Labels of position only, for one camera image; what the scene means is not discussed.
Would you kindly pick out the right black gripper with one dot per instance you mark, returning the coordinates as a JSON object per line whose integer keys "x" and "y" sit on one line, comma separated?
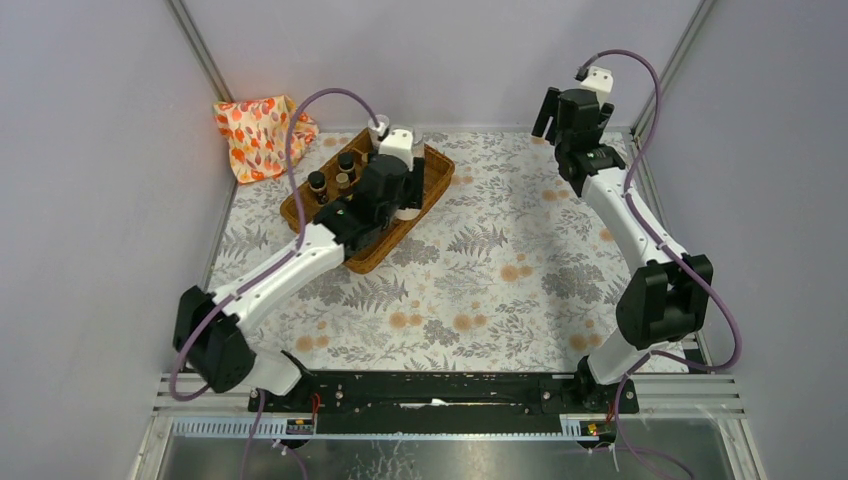
{"x": 550, "y": 108}

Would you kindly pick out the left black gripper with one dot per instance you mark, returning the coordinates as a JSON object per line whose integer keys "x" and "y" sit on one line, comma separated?
{"x": 412, "y": 181}

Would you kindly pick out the dark spice jar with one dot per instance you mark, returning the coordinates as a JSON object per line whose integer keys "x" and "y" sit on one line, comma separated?
{"x": 318, "y": 185}
{"x": 346, "y": 162}

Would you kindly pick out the blue label pellet jar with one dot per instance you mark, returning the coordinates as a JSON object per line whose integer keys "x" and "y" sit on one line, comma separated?
{"x": 418, "y": 144}
{"x": 378, "y": 128}

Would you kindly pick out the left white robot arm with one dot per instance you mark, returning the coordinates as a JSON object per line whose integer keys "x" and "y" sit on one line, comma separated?
{"x": 212, "y": 328}

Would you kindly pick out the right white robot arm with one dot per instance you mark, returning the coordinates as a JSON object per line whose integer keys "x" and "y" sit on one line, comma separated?
{"x": 665, "y": 299}

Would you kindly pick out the brown wicker divided basket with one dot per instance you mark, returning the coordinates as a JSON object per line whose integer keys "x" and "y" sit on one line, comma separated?
{"x": 366, "y": 244}

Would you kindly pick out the orange floral cloth bag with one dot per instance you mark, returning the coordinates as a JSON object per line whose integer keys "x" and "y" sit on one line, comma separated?
{"x": 256, "y": 132}

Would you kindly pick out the floral patterned table mat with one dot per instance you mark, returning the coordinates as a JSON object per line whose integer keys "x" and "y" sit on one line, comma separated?
{"x": 509, "y": 271}

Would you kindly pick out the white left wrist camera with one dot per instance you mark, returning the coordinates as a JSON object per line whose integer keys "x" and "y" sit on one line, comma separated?
{"x": 399, "y": 143}

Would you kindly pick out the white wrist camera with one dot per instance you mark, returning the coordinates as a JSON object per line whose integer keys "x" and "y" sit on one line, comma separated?
{"x": 600, "y": 81}
{"x": 399, "y": 143}

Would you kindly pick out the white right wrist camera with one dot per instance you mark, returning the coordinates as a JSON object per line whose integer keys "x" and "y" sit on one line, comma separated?
{"x": 600, "y": 81}

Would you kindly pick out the aluminium frame rail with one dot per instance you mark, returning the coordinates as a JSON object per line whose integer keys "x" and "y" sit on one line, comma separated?
{"x": 199, "y": 48}

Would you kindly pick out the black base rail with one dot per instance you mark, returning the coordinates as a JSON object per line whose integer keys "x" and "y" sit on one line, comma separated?
{"x": 488, "y": 403}

